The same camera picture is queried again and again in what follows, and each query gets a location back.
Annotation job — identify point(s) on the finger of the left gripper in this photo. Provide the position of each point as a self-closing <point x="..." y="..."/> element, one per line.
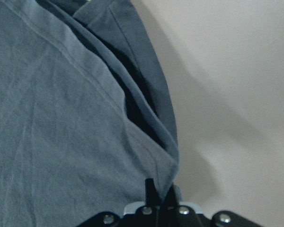
<point x="152" y="198"/>
<point x="171" y="200"/>

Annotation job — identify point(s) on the black printed t-shirt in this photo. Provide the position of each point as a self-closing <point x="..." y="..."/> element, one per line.
<point x="85" y="112"/>

